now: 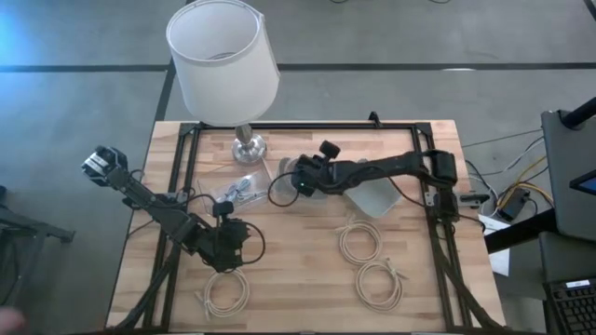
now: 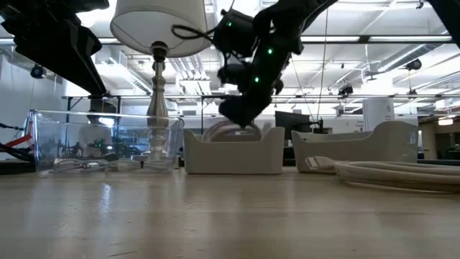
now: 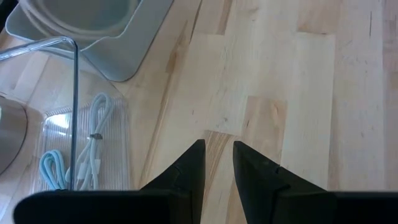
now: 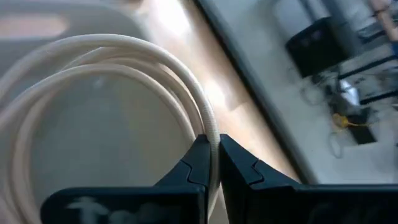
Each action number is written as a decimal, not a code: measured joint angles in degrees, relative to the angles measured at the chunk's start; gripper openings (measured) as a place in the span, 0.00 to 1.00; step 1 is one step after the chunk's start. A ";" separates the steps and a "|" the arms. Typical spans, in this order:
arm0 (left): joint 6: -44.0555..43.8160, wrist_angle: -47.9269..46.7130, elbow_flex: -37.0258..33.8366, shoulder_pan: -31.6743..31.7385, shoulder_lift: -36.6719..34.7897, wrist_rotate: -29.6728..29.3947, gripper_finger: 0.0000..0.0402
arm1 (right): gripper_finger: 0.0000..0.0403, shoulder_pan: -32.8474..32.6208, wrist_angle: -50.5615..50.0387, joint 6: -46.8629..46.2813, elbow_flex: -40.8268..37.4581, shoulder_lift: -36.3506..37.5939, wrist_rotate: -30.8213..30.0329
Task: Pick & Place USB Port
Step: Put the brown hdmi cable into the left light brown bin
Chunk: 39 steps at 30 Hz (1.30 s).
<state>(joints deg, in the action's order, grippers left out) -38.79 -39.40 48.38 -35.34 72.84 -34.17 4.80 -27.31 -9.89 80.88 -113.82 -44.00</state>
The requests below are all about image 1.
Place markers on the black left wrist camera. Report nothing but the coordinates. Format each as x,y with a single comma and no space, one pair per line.
223,208

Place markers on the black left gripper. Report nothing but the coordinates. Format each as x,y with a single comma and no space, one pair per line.
226,242

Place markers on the person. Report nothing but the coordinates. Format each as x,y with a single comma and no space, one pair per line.
9,322

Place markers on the black power adapter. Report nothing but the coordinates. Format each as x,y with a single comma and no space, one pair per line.
512,205

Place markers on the black curved bracket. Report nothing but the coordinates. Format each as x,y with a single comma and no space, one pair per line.
374,118

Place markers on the white paper sheet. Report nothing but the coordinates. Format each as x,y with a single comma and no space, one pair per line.
500,260

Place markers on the silver lamp with white shade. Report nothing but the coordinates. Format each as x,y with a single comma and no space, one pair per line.
223,70

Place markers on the monitor with blue screen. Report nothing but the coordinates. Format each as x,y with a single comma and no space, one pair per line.
587,182

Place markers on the black keyboard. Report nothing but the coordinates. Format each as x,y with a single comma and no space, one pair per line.
575,307

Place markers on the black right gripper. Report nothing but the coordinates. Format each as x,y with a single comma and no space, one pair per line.
309,179

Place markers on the black aluminium table frame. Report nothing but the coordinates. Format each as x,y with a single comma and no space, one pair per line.
326,125

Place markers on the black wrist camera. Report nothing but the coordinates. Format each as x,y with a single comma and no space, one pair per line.
329,149
223,208

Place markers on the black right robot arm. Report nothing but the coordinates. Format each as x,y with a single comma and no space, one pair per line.
386,166

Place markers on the black equipment stand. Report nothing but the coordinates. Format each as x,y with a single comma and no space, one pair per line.
28,230

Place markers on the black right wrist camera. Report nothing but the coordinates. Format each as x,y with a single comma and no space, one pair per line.
329,149

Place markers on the clear plastic bag with parts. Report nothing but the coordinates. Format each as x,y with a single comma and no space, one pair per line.
209,191

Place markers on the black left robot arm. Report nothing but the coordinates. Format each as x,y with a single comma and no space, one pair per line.
158,209

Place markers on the light grey plastic bin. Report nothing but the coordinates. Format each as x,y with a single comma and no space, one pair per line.
372,200

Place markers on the black camera pole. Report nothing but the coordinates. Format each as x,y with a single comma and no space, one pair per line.
579,114

